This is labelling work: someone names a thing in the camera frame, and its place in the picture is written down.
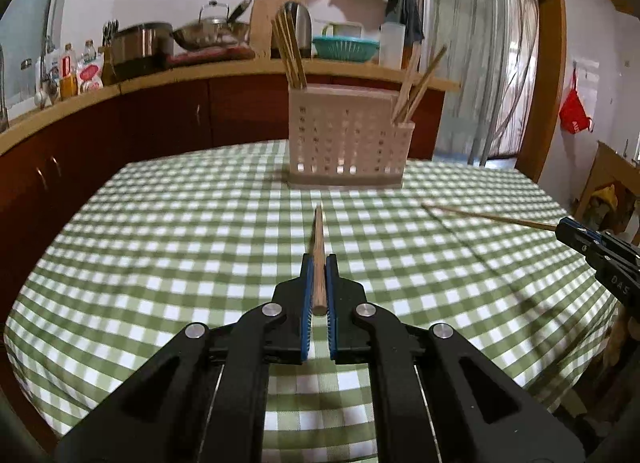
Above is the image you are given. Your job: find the translucent plastic container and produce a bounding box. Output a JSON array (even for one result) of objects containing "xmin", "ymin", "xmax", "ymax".
[{"xmin": 378, "ymin": 22, "xmax": 406, "ymax": 69}]

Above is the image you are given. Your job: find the red hanging bag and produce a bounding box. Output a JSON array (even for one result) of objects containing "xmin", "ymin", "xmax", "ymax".
[{"xmin": 558, "ymin": 70, "xmax": 596, "ymax": 135}]

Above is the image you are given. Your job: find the wooden furniture frame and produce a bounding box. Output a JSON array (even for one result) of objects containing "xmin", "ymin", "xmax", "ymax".
[{"xmin": 571, "ymin": 140, "xmax": 640, "ymax": 235}]

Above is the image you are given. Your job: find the wooden kitchen counter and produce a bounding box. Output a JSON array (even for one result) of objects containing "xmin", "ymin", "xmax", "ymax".
[{"xmin": 0, "ymin": 60, "xmax": 461, "ymax": 154}]

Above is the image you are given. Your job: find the steel electric kettle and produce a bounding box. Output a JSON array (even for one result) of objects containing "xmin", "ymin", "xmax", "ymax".
[{"xmin": 281, "ymin": 0, "xmax": 314, "ymax": 60}]

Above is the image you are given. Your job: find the teal plastic colander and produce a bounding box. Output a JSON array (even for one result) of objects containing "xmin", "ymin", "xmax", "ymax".
[{"xmin": 312, "ymin": 36, "xmax": 381, "ymax": 63}]

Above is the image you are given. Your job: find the glass sliding door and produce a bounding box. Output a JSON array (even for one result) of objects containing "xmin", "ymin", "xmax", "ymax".
[{"xmin": 425, "ymin": 0, "xmax": 541, "ymax": 164}]

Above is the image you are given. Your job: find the wooden door frame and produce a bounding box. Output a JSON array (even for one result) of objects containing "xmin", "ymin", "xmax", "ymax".
[{"xmin": 495, "ymin": 0, "xmax": 567, "ymax": 184}]

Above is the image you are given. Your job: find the steel wok with lid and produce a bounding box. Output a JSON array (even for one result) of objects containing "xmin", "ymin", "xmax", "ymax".
[{"xmin": 172, "ymin": 0, "xmax": 254, "ymax": 50}]

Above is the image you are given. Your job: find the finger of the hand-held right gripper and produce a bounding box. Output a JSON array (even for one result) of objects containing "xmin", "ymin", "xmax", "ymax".
[
  {"xmin": 556, "ymin": 228, "xmax": 616, "ymax": 274},
  {"xmin": 559, "ymin": 216, "xmax": 640, "ymax": 269}
]

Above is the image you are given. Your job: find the yellow cloth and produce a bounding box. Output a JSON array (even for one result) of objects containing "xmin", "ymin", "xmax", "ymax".
[{"xmin": 590, "ymin": 184, "xmax": 621, "ymax": 216}]

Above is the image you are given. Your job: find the red-brown kitchen cabinet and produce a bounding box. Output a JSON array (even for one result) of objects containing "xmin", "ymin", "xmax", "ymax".
[{"xmin": 0, "ymin": 74, "xmax": 446, "ymax": 329}]

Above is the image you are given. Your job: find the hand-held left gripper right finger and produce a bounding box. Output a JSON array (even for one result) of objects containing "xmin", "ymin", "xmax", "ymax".
[{"xmin": 324, "ymin": 254, "xmax": 586, "ymax": 463}]

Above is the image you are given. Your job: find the red tray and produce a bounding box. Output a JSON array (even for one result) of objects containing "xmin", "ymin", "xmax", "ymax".
[{"xmin": 167, "ymin": 46, "xmax": 256, "ymax": 67}]

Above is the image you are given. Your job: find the wooden cutting board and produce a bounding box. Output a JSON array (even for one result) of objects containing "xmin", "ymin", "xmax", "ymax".
[{"xmin": 249, "ymin": 0, "xmax": 302, "ymax": 60}]

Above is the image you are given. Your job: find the orange sauce bottle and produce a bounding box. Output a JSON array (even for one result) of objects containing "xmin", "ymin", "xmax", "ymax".
[{"xmin": 59, "ymin": 42, "xmax": 79, "ymax": 100}]

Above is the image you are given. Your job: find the brown bottle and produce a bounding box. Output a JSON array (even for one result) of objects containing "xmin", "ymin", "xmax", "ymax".
[{"xmin": 100, "ymin": 46, "xmax": 117, "ymax": 87}]

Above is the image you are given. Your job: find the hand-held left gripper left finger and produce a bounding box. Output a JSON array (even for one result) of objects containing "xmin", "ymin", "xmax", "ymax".
[{"xmin": 54, "ymin": 253, "xmax": 316, "ymax": 463}]

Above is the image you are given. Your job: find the green checkered tablecloth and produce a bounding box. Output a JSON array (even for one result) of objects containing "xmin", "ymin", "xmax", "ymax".
[{"xmin": 4, "ymin": 140, "xmax": 625, "ymax": 463}]

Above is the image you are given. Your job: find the stainless steel pot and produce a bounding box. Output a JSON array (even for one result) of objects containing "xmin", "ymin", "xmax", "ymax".
[{"xmin": 110, "ymin": 22, "xmax": 174, "ymax": 70}]

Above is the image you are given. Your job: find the beige perforated utensil holder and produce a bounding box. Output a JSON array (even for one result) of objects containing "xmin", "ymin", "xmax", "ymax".
[{"xmin": 287, "ymin": 84, "xmax": 416, "ymax": 190}]

